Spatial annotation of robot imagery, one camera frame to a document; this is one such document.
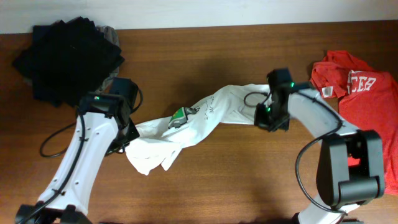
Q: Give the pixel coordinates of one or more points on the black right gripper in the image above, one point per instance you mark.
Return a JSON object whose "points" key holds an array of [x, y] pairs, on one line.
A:
{"points": [[268, 123]]}

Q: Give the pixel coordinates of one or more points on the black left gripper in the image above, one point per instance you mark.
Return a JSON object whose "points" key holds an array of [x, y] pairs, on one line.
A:
{"points": [[130, 133]]}

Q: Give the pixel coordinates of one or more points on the white printed t-shirt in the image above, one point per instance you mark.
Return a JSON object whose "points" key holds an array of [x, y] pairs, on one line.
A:
{"points": [[161, 140]]}

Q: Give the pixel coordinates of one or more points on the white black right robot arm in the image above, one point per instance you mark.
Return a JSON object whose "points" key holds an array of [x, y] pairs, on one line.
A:
{"points": [[350, 170]]}

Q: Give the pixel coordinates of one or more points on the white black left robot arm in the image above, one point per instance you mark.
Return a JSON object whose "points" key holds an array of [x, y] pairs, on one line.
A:
{"points": [[103, 127]]}

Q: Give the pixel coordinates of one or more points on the red lettered t-shirt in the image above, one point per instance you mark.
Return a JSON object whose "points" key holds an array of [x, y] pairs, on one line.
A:
{"points": [[367, 98]]}

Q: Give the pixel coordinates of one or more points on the black folded garment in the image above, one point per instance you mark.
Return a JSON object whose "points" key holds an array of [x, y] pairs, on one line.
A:
{"points": [[68, 59]]}

